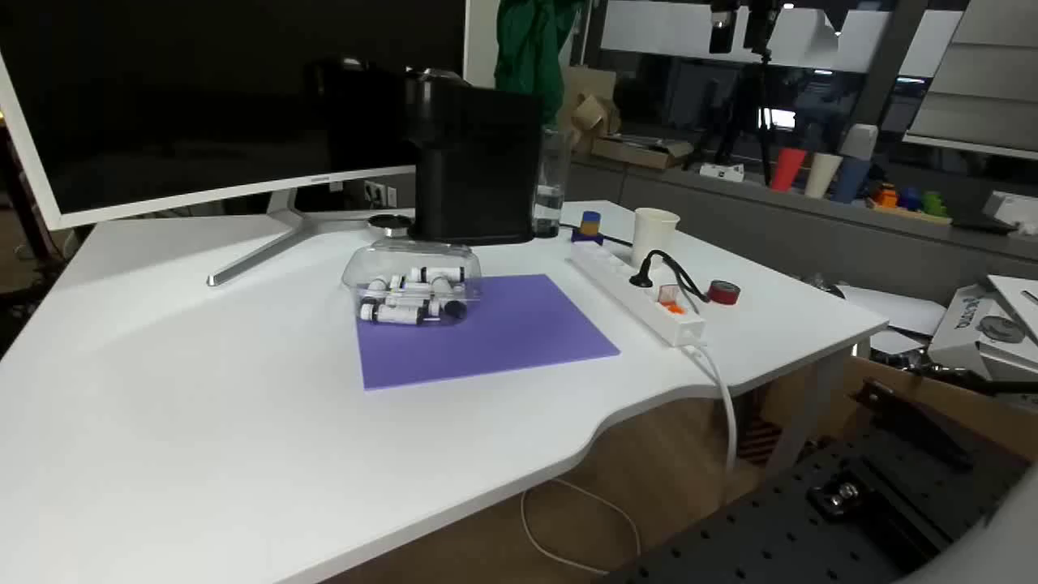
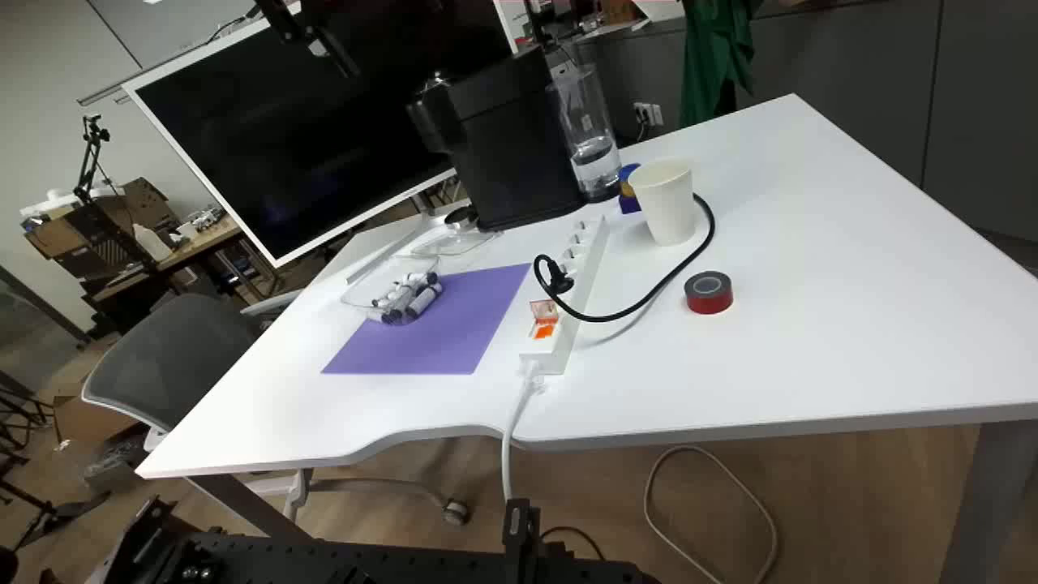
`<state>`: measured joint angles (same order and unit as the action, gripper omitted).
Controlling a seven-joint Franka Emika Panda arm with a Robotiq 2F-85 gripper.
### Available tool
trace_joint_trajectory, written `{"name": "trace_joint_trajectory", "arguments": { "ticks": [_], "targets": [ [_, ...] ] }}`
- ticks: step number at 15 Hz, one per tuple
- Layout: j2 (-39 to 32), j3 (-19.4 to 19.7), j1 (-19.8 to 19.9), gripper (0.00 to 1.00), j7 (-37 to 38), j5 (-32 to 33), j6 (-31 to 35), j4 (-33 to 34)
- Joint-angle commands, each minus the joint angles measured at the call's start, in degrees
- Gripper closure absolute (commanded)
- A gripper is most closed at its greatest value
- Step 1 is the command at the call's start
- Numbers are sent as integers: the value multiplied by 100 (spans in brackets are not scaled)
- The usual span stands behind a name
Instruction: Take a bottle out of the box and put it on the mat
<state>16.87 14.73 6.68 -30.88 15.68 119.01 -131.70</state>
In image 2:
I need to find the white power strip cable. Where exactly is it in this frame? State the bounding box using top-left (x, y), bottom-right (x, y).
top-left (496, 369), bottom-right (543, 507)

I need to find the black tripod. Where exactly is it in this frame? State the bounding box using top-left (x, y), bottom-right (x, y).
top-left (71, 110), bottom-right (124, 206)

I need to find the white power strip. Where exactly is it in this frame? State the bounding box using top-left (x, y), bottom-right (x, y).
top-left (515, 211), bottom-right (609, 381)

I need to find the small blue object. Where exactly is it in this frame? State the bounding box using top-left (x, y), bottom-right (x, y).
top-left (613, 160), bottom-right (641, 219)

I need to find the grey table leg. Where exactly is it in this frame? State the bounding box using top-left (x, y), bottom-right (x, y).
top-left (937, 421), bottom-right (1038, 584)

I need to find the red tape roll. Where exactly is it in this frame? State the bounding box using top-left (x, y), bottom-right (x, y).
top-left (681, 270), bottom-right (736, 319)

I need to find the black power cable with plug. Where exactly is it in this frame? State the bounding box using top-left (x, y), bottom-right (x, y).
top-left (531, 191), bottom-right (721, 323)

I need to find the clear plastic box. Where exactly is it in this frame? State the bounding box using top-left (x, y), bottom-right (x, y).
top-left (342, 252), bottom-right (452, 327)

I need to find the white cable loop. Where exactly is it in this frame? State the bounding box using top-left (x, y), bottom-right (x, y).
top-left (638, 440), bottom-right (782, 584)

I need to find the small bottle with dark cap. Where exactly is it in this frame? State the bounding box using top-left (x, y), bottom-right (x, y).
top-left (388, 276), bottom-right (428, 319)
top-left (369, 288), bottom-right (409, 327)
top-left (409, 270), bottom-right (444, 305)

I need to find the clear water tank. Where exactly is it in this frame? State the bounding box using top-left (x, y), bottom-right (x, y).
top-left (544, 38), bottom-right (626, 206)

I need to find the purple mat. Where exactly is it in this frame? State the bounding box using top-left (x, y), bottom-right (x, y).
top-left (320, 262), bottom-right (531, 381)

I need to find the white paper cup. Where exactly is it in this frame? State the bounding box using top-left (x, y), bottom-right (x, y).
top-left (626, 160), bottom-right (701, 247)

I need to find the black metal rig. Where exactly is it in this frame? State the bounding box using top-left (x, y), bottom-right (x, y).
top-left (102, 495), bottom-right (662, 584)

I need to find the cluttered wooden desk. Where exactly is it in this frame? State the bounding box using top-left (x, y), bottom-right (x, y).
top-left (21, 175), bottom-right (276, 331)

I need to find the white wall socket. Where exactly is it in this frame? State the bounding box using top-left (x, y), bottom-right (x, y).
top-left (628, 96), bottom-right (665, 132)

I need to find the grey office chair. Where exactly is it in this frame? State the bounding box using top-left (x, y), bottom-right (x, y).
top-left (78, 288), bottom-right (474, 529)

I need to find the black coffee machine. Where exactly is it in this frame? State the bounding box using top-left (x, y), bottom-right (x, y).
top-left (407, 47), bottom-right (594, 234)

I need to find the green hanging cloth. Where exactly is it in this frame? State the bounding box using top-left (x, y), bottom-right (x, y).
top-left (677, 0), bottom-right (761, 127)

